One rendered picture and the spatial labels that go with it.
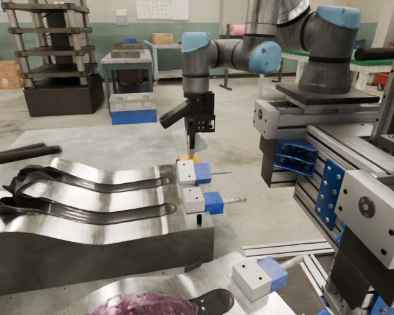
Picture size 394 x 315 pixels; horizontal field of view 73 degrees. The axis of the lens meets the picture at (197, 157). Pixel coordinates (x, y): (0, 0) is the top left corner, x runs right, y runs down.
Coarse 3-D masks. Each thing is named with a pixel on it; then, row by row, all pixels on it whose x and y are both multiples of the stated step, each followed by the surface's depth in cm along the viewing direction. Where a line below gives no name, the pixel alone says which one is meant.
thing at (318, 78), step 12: (312, 60) 80; (324, 60) 77; (336, 60) 75; (348, 60) 77; (312, 72) 79; (324, 72) 77; (336, 72) 76; (348, 72) 78; (300, 84) 84; (312, 84) 79; (324, 84) 78; (336, 84) 77; (348, 84) 78
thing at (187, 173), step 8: (192, 160) 62; (176, 168) 64; (184, 168) 61; (192, 168) 61; (200, 168) 63; (208, 168) 63; (184, 176) 60; (192, 176) 60; (200, 176) 62; (208, 176) 62; (184, 184) 62
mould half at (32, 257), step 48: (0, 192) 64; (48, 192) 52; (96, 192) 58; (144, 192) 59; (0, 240) 42; (48, 240) 43; (96, 240) 46; (144, 240) 47; (192, 240) 49; (0, 288) 45
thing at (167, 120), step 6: (186, 102) 77; (192, 102) 75; (174, 108) 78; (180, 108) 76; (186, 108) 75; (192, 108) 76; (168, 114) 77; (174, 114) 75; (180, 114) 76; (186, 114) 76; (162, 120) 76; (168, 120) 76; (174, 120) 76; (168, 126) 77
